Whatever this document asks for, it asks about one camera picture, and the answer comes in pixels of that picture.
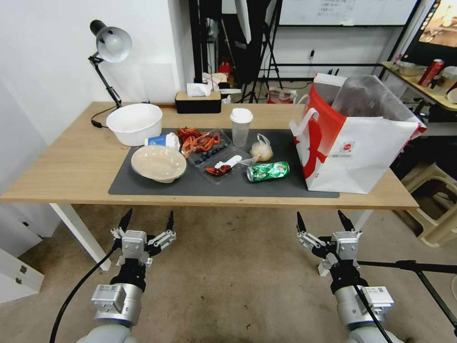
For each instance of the white lidded cup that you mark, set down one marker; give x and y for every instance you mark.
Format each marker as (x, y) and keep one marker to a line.
(448, 76)

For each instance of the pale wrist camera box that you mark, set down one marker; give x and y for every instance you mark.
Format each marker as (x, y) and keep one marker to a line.
(345, 247)
(134, 246)

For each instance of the foil food container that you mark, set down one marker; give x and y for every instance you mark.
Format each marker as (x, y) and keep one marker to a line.
(410, 68)

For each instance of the yellow side table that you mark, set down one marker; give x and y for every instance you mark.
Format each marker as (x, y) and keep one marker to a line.
(410, 84)

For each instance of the display screen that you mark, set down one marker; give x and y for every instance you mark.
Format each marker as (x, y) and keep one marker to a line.
(439, 21)

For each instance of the red and white delivery bag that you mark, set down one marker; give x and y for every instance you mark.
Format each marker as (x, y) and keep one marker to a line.
(357, 153)

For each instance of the black tissue box wooden lid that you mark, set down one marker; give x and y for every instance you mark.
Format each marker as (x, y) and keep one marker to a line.
(198, 105)

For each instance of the red drink can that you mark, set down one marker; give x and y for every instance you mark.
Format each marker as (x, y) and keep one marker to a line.
(430, 73)

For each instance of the white tissue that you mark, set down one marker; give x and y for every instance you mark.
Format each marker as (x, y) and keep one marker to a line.
(197, 89)

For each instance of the large white plastic bowl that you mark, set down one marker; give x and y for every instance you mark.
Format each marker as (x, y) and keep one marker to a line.
(134, 123)

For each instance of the black tripod stand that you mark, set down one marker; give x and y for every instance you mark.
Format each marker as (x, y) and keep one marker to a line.
(421, 277)

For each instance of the clear cup with white lid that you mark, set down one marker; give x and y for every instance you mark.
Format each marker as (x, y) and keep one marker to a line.
(241, 128)

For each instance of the white plastic spoon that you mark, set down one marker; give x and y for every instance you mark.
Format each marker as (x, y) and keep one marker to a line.
(234, 160)

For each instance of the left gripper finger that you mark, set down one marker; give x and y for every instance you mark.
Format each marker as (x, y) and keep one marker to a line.
(170, 223)
(123, 224)

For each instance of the white cabinet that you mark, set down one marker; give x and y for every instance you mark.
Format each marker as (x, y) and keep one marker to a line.
(16, 273)

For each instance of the red crayfish pile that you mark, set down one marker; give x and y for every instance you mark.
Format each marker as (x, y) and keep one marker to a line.
(196, 140)

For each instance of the clear plastic takeout box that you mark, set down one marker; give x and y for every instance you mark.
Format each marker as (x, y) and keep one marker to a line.
(234, 152)

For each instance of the green drink can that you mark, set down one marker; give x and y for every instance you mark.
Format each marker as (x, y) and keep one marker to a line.
(269, 170)

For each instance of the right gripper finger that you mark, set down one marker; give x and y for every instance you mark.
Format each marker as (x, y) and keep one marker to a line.
(347, 221)
(301, 223)

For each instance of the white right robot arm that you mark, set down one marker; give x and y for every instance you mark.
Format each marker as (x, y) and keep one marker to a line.
(360, 307)

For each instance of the single red crayfish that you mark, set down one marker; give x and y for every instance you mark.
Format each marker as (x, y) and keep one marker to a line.
(217, 169)

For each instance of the blueberries heap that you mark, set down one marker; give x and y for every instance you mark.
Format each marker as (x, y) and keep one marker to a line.
(209, 154)

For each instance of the white and blue paper cup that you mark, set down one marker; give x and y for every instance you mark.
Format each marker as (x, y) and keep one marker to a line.
(160, 140)

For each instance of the dark grey table mat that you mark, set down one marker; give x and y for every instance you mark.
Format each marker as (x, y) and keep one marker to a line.
(271, 187)

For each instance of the black light stand tripod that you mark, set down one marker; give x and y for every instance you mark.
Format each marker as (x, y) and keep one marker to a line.
(269, 57)

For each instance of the black softbox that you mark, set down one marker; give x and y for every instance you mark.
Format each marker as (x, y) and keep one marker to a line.
(239, 32)

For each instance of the beige plastic stool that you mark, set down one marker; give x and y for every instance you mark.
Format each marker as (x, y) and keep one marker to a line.
(433, 218)

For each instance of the wooden table with white legs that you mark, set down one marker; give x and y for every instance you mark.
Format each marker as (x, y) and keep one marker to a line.
(71, 160)

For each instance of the plastic bag with bun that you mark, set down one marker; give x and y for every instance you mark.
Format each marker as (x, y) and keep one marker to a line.
(261, 152)

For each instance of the black and silver desk lamp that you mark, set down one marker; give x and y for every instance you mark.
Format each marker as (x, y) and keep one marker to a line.
(114, 44)

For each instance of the whiteboard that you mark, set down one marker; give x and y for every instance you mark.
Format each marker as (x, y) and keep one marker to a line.
(342, 10)

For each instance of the red and white floor bag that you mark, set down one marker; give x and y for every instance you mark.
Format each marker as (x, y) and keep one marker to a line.
(280, 95)

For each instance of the beige paper takeout bowl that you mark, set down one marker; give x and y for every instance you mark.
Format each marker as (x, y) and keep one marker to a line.
(157, 164)

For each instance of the black metal shelf frame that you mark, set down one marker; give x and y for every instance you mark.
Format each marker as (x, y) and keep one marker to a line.
(203, 35)

